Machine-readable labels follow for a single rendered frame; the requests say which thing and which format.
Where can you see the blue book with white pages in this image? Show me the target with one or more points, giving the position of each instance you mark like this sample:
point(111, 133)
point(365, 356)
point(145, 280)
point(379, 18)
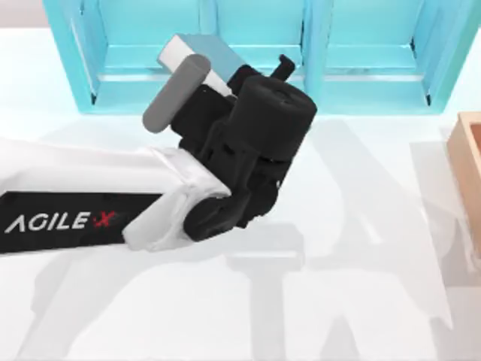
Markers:
point(210, 50)

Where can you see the pale grey rounded box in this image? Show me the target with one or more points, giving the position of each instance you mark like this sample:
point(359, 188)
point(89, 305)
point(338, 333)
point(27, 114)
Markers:
point(176, 94)

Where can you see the light blue rack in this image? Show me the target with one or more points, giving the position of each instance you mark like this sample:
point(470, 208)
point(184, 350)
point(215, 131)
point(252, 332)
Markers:
point(372, 56)

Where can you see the shallow salmon-coloured box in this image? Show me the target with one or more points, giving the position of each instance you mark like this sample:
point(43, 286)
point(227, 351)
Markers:
point(467, 165)

